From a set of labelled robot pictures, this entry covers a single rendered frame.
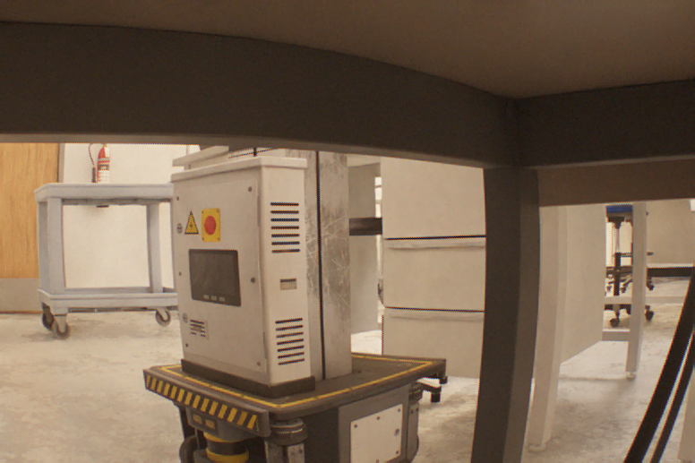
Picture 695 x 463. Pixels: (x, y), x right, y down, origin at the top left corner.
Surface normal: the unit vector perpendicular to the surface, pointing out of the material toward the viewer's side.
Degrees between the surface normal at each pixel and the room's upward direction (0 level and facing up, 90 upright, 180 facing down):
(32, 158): 90
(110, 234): 90
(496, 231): 90
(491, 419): 90
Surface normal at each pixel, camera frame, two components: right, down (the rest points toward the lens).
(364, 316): 0.65, -0.04
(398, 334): -0.76, 0.00
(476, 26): 0.03, 1.00
